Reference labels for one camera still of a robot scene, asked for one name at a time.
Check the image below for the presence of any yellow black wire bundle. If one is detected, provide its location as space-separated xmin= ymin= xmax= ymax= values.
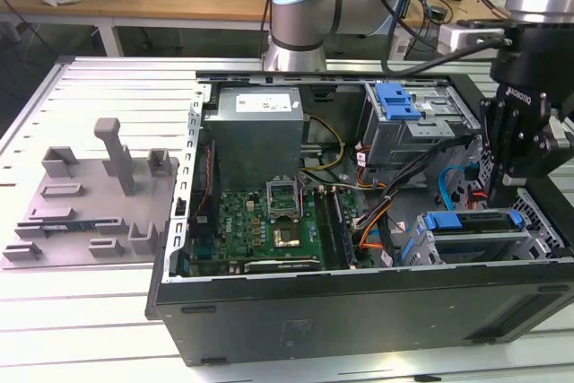
xmin=299 ymin=113 xmax=346 ymax=174

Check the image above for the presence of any thick black cable bundle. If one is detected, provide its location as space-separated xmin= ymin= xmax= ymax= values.
xmin=380 ymin=134 xmax=479 ymax=205

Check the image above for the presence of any blue plastic drive latch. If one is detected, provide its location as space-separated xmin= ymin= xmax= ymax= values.
xmin=375 ymin=81 xmax=425 ymax=122

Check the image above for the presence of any black camera cable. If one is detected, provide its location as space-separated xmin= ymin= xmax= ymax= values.
xmin=370 ymin=0 xmax=512 ymax=78

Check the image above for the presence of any wooden workbench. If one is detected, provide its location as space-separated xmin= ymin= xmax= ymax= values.
xmin=0 ymin=0 xmax=574 ymax=59

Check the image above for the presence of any black RAM slot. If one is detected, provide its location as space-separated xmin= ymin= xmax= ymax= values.
xmin=313 ymin=189 xmax=336 ymax=268

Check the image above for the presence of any orange power wire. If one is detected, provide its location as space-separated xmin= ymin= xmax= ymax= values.
xmin=457 ymin=178 xmax=489 ymax=212

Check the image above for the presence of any grey parts rack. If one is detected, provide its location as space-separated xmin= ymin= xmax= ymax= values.
xmin=0 ymin=117 xmax=180 ymax=271

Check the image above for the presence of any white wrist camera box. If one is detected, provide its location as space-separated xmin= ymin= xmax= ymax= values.
xmin=438 ymin=19 xmax=513 ymax=57

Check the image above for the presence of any blue wire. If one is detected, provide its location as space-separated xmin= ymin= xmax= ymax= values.
xmin=437 ymin=166 xmax=476 ymax=213

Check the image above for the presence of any grey power supply unit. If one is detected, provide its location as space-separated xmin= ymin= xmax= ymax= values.
xmin=204 ymin=86 xmax=310 ymax=183

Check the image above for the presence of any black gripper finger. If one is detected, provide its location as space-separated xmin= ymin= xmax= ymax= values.
xmin=478 ymin=98 xmax=510 ymax=204
xmin=509 ymin=118 xmax=557 ymax=178

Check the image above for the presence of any multicolour wire bundle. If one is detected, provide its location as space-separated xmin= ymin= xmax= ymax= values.
xmin=352 ymin=183 xmax=404 ymax=234

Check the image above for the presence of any orange flat cable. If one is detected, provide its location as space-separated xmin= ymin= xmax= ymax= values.
xmin=356 ymin=220 xmax=387 ymax=252

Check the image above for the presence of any green motherboard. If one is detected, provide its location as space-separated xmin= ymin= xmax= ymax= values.
xmin=187 ymin=185 xmax=373 ymax=273

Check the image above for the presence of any metal socket cover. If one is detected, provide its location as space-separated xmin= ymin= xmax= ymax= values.
xmin=265 ymin=174 xmax=301 ymax=222

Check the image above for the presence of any dark installed RAM stick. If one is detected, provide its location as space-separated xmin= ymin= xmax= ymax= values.
xmin=331 ymin=189 xmax=358 ymax=268

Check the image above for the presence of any metal disk bay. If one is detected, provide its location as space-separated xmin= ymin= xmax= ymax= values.
xmin=398 ymin=210 xmax=561 ymax=266

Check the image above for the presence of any black PC case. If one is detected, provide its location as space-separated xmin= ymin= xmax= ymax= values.
xmin=143 ymin=69 xmax=574 ymax=369

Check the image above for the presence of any hard disk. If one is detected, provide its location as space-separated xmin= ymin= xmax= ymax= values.
xmin=398 ymin=209 xmax=526 ymax=267

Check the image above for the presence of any black graphics card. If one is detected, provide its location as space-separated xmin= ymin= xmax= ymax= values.
xmin=244 ymin=258 xmax=322 ymax=273

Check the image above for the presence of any CPU socket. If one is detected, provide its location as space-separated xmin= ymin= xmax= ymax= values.
xmin=269 ymin=221 xmax=302 ymax=250

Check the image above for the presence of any RAM stick with blue label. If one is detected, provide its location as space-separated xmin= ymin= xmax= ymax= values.
xmin=40 ymin=220 xmax=99 ymax=232

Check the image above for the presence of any metal optical drive cage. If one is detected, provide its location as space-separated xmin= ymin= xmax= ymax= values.
xmin=361 ymin=80 xmax=483 ymax=180

